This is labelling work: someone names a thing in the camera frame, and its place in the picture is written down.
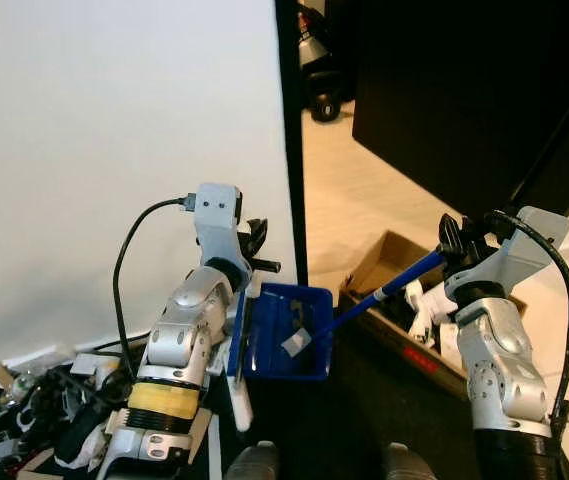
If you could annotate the brown cardboard box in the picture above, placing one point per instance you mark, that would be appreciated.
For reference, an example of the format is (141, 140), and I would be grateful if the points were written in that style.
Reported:
(379, 262)

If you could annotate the black floor mat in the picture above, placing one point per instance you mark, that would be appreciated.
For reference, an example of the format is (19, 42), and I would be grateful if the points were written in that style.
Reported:
(364, 420)

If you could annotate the black wheeled device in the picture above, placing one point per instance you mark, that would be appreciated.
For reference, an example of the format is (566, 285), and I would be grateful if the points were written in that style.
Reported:
(316, 60)

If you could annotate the black tangled rubbish pile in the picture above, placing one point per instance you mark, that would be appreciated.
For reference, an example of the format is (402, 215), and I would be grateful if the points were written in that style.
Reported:
(34, 410)

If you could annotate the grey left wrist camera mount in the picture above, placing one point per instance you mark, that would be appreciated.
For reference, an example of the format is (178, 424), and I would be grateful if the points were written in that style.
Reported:
(216, 215)

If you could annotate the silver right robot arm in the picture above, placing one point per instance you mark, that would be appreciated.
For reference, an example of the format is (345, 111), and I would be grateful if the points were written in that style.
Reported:
(499, 370)

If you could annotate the grey robot left leg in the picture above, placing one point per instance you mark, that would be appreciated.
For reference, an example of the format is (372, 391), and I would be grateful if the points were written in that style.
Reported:
(254, 463)

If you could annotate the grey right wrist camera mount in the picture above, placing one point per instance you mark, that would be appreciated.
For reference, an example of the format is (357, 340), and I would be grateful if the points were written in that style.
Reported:
(524, 245)

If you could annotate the black cabinet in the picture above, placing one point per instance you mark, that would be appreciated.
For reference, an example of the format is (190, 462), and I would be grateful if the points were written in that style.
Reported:
(454, 90)

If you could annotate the black door frame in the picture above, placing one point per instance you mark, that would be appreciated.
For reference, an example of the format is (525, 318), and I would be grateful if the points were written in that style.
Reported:
(289, 120)

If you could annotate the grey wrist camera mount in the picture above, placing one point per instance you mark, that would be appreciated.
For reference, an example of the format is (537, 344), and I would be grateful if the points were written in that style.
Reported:
(216, 215)
(524, 245)

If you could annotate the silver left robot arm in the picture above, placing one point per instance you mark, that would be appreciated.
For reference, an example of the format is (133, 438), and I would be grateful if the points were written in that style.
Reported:
(179, 340)

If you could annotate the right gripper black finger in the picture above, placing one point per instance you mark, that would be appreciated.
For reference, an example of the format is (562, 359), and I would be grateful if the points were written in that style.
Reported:
(450, 233)

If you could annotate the brown cardboard strip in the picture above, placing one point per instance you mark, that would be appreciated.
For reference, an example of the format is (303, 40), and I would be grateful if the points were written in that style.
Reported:
(200, 428)

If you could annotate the grey robot right leg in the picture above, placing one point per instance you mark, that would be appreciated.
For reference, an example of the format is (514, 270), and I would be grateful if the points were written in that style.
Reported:
(409, 463)

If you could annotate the grey robot leg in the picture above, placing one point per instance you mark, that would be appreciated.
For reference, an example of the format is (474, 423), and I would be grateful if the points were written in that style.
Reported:
(254, 463)
(409, 463)

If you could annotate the small brown cardboard scrap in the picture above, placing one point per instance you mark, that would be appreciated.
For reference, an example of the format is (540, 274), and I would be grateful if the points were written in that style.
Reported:
(2, 374)

